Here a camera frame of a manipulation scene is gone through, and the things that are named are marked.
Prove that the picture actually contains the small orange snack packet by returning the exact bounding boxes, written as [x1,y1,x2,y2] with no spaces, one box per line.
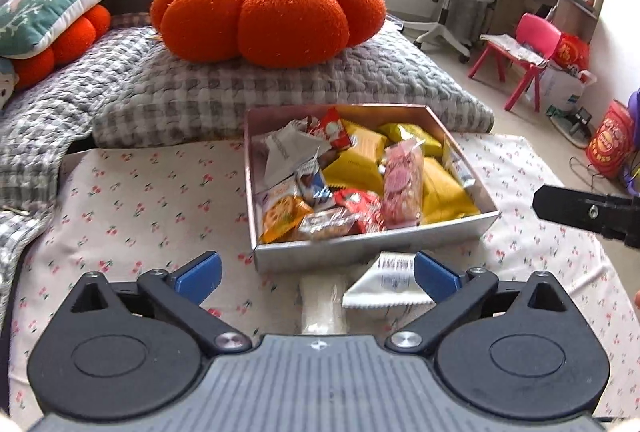
[259,192,315,243]

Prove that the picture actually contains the pink plastic chair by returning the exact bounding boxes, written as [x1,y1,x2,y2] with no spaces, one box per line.
[467,13,562,113]

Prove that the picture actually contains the blue white snack packet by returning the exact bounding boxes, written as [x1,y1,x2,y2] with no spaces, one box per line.
[295,161,335,209]

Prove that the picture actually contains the small black device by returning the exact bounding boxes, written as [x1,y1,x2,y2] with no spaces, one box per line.
[547,106,593,149]

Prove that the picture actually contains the pink snack packet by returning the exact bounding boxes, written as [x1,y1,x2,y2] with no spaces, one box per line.
[381,139,426,229]

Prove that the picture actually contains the small orange pumpkin cushion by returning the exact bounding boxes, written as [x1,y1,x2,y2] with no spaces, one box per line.
[12,4,112,90]

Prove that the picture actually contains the white cardboard carton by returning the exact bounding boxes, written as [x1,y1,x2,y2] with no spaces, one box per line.
[537,62,598,113]

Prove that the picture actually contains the red gift bag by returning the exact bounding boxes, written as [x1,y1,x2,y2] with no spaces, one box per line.
[552,33,591,72]

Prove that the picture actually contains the large orange pumpkin cushion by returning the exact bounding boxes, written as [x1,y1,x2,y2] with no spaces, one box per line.
[150,0,388,70]

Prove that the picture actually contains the clear snack packet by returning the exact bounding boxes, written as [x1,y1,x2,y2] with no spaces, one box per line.
[297,207,360,241]

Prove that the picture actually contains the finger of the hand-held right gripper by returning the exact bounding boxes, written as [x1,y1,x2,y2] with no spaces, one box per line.
[532,184,640,250]

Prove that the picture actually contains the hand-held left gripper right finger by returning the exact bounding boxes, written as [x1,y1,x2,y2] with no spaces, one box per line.
[385,249,571,355]

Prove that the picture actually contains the pink cardboard gift box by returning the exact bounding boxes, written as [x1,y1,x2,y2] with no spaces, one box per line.
[243,104,501,273]

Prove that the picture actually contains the newspaper stack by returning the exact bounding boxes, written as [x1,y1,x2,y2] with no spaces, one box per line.
[480,34,548,66]

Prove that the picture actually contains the grey checked pillow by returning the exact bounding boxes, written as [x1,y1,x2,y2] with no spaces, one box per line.
[92,26,496,149]

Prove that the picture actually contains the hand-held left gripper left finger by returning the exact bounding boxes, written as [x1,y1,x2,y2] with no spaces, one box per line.
[67,251,253,355]

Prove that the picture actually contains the grey checked quilt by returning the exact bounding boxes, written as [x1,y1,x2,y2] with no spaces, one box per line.
[0,26,156,313]

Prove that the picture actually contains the cherry print bed sheet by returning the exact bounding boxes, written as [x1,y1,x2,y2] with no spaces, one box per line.
[10,132,640,418]

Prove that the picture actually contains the green snowflake pillow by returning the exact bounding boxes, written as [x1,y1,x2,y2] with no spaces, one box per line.
[0,0,133,60]

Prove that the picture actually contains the red snack packet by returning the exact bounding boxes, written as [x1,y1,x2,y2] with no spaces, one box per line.
[312,108,353,151]
[334,189,387,235]

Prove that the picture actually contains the red printed bag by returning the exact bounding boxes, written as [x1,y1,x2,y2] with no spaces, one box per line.
[586,100,637,179]

